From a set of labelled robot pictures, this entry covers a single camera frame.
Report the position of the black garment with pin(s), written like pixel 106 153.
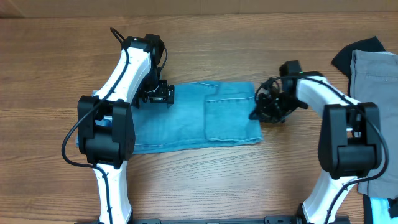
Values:
pixel 342 60

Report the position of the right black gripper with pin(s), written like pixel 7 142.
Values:
pixel 263 114

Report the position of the blue denim jeans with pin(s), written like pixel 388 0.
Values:
pixel 205 114

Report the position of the light blue garment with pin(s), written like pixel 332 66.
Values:
pixel 379 208

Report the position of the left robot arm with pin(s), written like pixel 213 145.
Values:
pixel 106 133

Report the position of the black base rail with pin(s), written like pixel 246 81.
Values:
pixel 211 221

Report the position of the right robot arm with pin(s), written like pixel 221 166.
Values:
pixel 351 147

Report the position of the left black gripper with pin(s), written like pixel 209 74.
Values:
pixel 165 92

